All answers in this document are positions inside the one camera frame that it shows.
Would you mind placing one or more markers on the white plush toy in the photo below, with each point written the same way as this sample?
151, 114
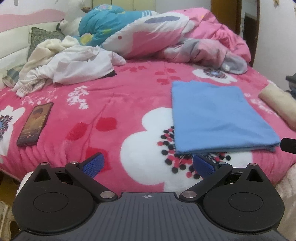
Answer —
75, 12

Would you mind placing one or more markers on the white crumpled sheet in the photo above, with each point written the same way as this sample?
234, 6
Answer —
74, 65

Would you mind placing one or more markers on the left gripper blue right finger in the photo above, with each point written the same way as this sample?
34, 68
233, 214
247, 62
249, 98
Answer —
212, 173

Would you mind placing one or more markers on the grey green pillow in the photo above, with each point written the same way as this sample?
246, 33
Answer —
38, 35

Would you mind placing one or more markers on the white headboard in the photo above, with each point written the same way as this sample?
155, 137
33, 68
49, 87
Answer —
15, 44

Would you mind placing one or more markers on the cream fleece cloth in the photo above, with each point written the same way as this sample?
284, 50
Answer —
45, 51

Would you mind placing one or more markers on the wooden framed mirror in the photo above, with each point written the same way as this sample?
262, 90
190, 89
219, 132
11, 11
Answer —
241, 16

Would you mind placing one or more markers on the pink floral fleece blanket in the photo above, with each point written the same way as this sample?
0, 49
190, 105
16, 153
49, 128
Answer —
127, 118

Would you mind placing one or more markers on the pink grey white duvet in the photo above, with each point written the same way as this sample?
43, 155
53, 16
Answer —
190, 35

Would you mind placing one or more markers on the light blue t-shirt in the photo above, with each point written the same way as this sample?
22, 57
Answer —
209, 118

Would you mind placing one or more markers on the teal floral quilt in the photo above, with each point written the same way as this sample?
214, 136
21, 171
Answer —
105, 20

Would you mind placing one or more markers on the folded beige garment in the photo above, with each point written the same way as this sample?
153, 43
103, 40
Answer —
281, 102

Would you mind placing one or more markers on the black smartphone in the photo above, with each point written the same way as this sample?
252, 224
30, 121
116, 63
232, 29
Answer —
34, 125

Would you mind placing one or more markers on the yellow green cabinet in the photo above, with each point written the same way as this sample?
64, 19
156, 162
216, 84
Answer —
130, 5

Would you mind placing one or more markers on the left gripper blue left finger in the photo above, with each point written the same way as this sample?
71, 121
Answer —
83, 175

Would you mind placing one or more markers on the stack of dark folded clothes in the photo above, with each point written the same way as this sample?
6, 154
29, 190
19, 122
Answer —
292, 85

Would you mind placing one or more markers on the black garment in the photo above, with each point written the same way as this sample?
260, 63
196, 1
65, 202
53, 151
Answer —
111, 74

